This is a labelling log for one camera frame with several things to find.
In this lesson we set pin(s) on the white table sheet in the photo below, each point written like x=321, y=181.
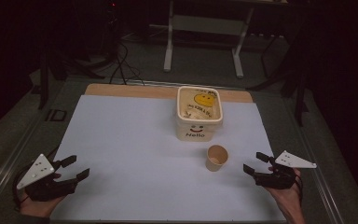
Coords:
x=130, y=149

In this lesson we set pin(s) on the brown paper cup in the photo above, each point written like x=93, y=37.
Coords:
x=213, y=165

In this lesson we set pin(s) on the yellow smiley plastic packet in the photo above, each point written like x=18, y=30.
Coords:
x=203, y=100

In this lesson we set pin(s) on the person's left hand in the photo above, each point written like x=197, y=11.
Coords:
x=42, y=207

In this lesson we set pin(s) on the white metal desk frame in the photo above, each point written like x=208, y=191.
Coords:
x=168, y=46

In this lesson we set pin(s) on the cream smiley face bin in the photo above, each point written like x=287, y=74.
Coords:
x=199, y=133

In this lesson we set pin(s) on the black floor socket box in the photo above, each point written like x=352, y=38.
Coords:
x=56, y=115

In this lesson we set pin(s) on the person's right hand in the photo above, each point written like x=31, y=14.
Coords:
x=287, y=199

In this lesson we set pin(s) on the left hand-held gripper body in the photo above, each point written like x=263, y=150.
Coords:
x=35, y=171

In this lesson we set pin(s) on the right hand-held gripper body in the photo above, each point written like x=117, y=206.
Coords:
x=278, y=179

